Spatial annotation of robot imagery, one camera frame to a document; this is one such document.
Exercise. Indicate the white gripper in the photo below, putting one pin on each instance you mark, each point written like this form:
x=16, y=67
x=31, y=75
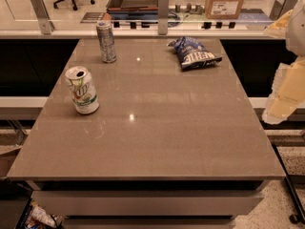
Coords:
x=296, y=29

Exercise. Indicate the blue chip bag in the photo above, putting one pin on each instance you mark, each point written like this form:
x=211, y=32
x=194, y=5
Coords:
x=192, y=54

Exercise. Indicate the tall silver energy drink can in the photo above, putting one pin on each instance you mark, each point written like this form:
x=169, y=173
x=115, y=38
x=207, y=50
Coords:
x=106, y=41

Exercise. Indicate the white green 7up can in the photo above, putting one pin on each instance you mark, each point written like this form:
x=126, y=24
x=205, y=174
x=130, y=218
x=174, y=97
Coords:
x=83, y=92

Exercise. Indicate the cardboard box with label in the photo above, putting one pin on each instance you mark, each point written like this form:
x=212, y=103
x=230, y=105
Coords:
x=223, y=9

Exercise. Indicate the trash bin with wrappers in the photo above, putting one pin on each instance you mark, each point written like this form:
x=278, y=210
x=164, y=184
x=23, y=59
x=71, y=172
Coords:
x=36, y=217

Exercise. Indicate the right metal glass clamp post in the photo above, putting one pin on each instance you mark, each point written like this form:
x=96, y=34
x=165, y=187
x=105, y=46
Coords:
x=280, y=7

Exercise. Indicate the metal glass clamp post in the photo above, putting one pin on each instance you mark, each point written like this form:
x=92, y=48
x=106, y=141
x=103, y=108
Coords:
x=280, y=7
x=44, y=21
x=163, y=7

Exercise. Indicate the middle metal glass clamp post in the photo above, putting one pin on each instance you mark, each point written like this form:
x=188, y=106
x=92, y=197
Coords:
x=163, y=7

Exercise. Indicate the left metal glass clamp post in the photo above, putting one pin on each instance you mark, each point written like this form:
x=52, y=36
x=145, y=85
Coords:
x=44, y=21

